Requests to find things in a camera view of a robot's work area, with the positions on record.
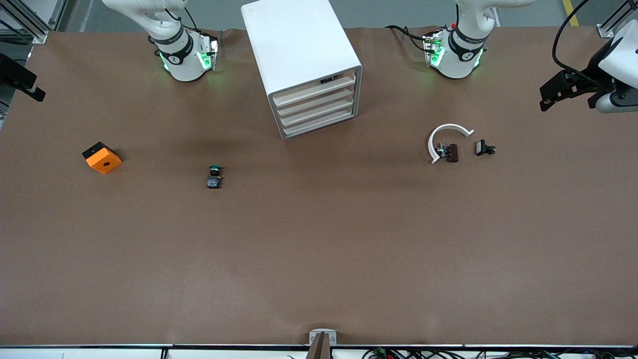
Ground orange and black block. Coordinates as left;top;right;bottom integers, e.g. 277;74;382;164
82;142;123;175

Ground small brown connector part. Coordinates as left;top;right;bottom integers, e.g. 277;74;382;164
436;143;459;163

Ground white table edge rail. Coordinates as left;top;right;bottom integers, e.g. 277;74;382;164
0;344;638;359

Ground grey metal bracket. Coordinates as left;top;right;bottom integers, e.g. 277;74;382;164
309;329;337;346

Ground black base power cable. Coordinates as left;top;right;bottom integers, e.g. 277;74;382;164
385;24;430;53

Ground brown table cover sheet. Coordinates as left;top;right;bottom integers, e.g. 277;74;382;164
0;25;638;347

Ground white curved plastic ring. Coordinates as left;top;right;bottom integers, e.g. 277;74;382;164
428;123;475;165

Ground aluminium frame profile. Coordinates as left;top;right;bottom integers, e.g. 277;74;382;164
0;0;68;44
597;0;638;39

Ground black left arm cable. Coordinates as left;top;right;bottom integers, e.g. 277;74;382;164
551;0;606;76

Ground tangled black cables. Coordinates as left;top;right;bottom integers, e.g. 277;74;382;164
361;347;638;359

